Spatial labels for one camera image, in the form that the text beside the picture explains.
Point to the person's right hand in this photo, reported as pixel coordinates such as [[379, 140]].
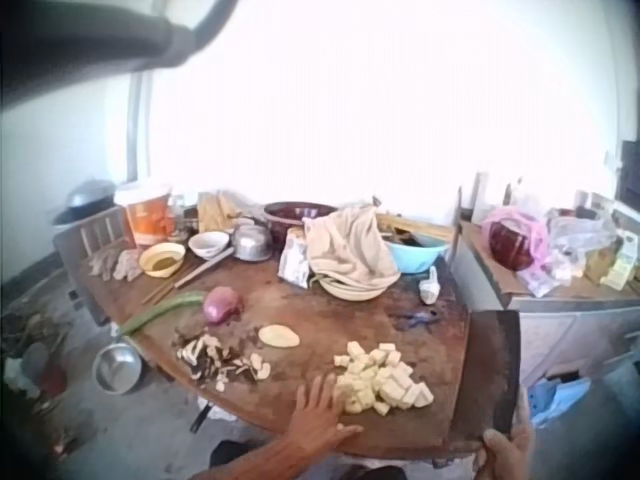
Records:
[[507, 457]]

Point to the person's left hand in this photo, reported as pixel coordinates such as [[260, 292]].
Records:
[[320, 420]]

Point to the dark steel cleaver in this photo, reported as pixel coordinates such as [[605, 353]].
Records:
[[487, 375]]

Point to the pile of potato cubes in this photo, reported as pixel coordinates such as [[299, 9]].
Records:
[[382, 382]]

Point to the blue plastic bag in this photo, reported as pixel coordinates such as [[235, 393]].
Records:
[[560, 400]]

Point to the wide white bowl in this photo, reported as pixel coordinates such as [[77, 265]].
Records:
[[352, 292]]

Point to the blue scissors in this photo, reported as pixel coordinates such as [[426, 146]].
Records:
[[415, 320]]

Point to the white cabinet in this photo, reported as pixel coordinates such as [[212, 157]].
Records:
[[550, 325]]

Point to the red onion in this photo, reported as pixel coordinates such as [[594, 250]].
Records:
[[222, 305]]

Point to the white plastic packet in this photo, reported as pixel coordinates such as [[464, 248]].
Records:
[[295, 262]]

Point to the white garlic bulb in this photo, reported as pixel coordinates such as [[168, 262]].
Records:
[[430, 287]]

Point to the beige cloth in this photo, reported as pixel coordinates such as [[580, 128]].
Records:
[[350, 245]]

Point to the long metal knife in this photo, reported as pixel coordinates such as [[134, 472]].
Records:
[[205, 270]]

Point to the small metal pot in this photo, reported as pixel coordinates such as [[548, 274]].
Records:
[[251, 243]]

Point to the light blue bowl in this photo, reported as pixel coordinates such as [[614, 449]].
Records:
[[417, 257]]

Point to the green cucumber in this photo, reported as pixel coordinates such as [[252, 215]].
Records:
[[160, 312]]

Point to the wooden chopsticks pair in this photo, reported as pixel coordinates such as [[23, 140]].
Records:
[[167, 289]]

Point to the dark red basin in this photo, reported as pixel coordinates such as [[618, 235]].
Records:
[[292, 215]]

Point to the small white bowl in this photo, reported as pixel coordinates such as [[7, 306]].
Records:
[[208, 245]]

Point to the steel bowl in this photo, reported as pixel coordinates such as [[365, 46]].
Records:
[[117, 369]]

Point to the pink bag with red bowl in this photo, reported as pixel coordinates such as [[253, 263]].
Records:
[[515, 242]]

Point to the yellow packet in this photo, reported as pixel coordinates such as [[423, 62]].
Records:
[[620, 267]]

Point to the yellow plastic bowl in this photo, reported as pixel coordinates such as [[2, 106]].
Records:
[[162, 260]]

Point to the bundle of yellow dried sticks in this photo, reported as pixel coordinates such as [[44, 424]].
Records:
[[217, 210]]

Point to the clear plastic bags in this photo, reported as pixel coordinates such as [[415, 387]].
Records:
[[582, 235]]

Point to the ginger pieces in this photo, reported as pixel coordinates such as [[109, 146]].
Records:
[[117, 265]]

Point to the orange plastic bucket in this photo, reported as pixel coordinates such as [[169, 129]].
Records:
[[145, 215]]

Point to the heap of clutter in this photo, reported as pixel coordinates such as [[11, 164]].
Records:
[[35, 350]]

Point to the grey wooden chair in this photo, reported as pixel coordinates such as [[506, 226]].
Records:
[[85, 240]]

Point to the black appliance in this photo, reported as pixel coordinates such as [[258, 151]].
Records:
[[631, 172]]

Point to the grey metal wok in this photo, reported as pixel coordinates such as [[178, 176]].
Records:
[[90, 200]]

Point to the dark grey pipe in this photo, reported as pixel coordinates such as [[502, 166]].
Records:
[[90, 45]]

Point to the grey window frame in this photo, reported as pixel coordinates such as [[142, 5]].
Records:
[[136, 125]]

